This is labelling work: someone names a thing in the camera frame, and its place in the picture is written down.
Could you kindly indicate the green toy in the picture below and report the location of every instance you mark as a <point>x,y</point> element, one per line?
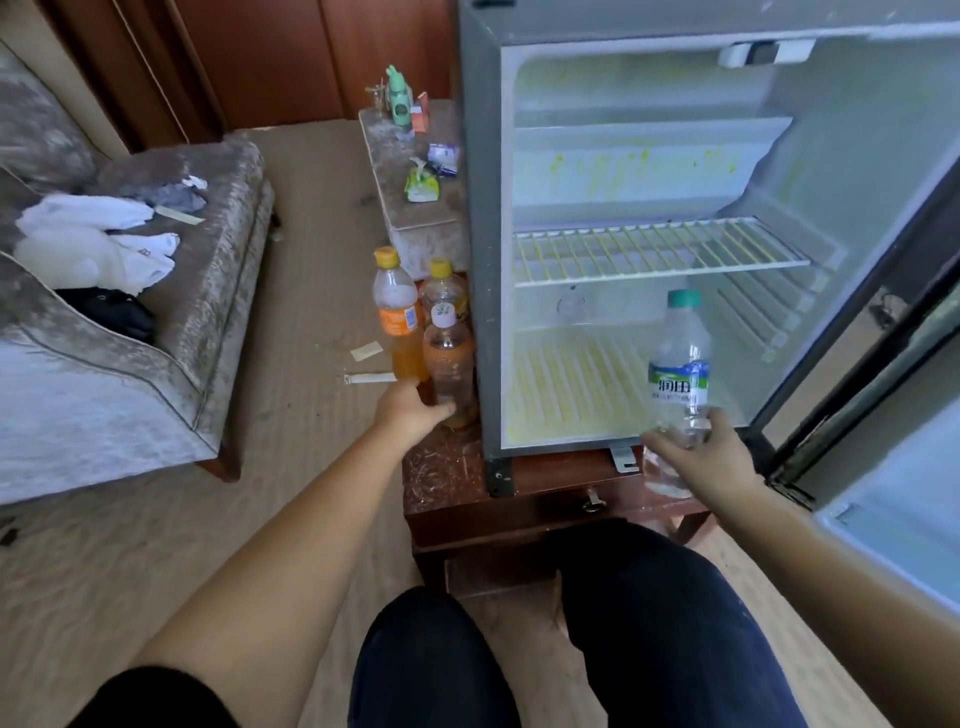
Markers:
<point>398,102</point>

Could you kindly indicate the person's left forearm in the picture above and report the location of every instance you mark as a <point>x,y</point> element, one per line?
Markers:
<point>285,585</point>

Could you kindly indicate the dark red wooden stand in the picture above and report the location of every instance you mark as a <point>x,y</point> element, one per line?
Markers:
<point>495,510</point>

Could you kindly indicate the person's left hand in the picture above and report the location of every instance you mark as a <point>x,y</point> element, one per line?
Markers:
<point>413,417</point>

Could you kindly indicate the long paper strip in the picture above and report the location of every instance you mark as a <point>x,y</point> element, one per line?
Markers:
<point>371,378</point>

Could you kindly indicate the person's dark trousers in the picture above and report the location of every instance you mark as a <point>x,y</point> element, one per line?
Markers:
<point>660,645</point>

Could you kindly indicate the grey mini fridge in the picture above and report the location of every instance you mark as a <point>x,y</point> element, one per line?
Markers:
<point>480,225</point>

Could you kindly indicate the yellow label drink bottle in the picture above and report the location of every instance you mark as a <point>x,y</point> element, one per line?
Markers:
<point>441,285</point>

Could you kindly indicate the large white garment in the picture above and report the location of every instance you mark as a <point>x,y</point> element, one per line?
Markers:
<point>90,263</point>

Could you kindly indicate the paper slip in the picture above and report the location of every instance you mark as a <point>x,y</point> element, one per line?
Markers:
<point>180,216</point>

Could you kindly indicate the small white garment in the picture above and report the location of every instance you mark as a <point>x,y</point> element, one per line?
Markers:
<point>83,213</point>

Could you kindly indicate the green packet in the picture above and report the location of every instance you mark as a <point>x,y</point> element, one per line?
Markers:
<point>422,183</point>

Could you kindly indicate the grey upholstered bench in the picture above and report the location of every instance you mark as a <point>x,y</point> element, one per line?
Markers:
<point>413,225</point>

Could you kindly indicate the blue packet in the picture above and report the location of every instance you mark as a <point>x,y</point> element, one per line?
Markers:
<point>443,159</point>

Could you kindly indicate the orange soda bottle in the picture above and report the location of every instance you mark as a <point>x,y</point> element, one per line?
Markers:
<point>399,323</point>

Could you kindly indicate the person's right hand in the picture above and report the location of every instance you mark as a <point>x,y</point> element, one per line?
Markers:
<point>717,473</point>

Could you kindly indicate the grey velvet sofa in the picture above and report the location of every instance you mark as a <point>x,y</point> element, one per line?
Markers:
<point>105,405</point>

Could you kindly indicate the black garment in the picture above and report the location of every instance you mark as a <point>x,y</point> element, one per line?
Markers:
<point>108,315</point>

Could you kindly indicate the grey garment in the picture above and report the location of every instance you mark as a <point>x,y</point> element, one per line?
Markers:
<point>177,197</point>

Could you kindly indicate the person's black shirt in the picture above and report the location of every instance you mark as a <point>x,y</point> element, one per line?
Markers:
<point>150,702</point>

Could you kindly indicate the green cap water bottle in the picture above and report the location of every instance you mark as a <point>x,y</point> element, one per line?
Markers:
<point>680,375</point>

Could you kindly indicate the person's right forearm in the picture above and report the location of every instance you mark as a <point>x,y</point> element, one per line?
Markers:
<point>870,615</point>

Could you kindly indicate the brown tea bottle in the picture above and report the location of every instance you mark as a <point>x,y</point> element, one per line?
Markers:
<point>450,368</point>

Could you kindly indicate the small paper scrap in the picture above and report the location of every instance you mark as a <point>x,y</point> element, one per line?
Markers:
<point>366,351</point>

